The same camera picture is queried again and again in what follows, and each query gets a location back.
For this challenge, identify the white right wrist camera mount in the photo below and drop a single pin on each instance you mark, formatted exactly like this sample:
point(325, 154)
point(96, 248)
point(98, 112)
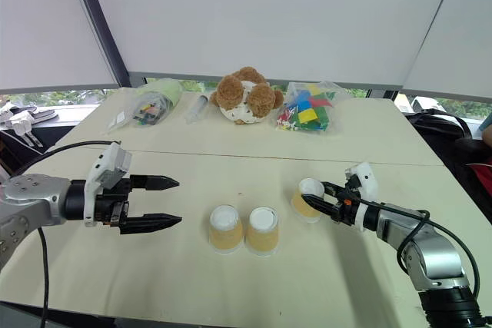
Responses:
point(367, 180)

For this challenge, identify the black backpack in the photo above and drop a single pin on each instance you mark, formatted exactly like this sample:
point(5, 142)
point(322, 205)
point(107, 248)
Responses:
point(446, 140)

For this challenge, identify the brown white plush toy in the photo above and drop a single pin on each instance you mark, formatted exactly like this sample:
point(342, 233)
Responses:
point(240, 97)

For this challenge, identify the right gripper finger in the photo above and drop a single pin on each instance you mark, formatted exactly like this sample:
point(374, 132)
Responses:
point(322, 206)
point(333, 189)

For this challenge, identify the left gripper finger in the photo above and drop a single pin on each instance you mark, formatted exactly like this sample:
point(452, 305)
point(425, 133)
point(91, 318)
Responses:
point(151, 222)
point(155, 183)

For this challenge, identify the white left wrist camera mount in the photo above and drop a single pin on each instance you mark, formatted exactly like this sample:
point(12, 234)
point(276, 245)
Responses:
point(104, 166)

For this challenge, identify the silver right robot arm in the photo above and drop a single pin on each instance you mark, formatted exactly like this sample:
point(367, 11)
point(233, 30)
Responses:
point(430, 251)

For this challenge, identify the clear plastic syringe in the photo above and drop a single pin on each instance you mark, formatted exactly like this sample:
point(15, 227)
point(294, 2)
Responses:
point(196, 108)

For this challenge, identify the dark window frame post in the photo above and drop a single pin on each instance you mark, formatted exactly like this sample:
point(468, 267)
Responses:
point(102, 28)

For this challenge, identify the small clear plastic packet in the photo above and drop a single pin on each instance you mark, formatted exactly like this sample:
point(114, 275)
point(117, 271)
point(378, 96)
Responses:
point(117, 120)

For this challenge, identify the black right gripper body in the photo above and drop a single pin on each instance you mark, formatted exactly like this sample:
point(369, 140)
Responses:
point(346, 209)

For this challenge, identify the plastic bag of coloured blocks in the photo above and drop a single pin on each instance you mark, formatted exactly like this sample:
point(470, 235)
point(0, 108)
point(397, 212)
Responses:
point(307, 111)

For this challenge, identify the tan paper cup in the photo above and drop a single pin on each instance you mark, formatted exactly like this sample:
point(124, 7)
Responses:
point(303, 207)
point(262, 237)
point(226, 234)

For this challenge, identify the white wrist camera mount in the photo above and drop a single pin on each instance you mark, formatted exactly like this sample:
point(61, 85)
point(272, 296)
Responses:
point(104, 166)
point(367, 180)

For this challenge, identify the red cloth item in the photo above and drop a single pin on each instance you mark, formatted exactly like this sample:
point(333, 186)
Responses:
point(482, 178)

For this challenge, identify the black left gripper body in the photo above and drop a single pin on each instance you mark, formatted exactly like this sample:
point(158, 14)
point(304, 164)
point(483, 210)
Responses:
point(109, 207)

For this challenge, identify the plastic bag with green cloth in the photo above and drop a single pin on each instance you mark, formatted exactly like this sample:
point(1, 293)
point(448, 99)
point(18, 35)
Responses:
point(157, 103)

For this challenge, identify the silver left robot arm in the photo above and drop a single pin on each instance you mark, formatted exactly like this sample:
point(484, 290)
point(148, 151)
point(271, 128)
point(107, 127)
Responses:
point(32, 197)

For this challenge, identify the blue sleeved bystander arm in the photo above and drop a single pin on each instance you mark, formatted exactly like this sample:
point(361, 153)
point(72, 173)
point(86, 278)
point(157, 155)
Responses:
point(487, 123)

